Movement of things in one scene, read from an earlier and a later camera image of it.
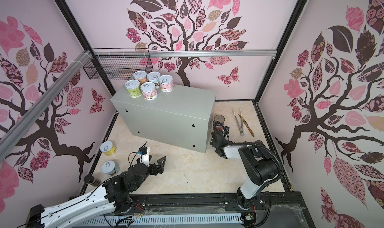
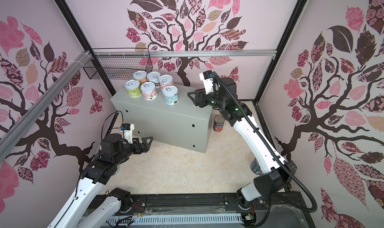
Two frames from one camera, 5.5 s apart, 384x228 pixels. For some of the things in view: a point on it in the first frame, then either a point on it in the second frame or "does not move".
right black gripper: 212,142 to 201,98
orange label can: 141,76 does not move
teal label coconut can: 153,76 does not move
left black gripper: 160,167 to 146,147
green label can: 133,88 does not move
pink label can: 149,90 does not move
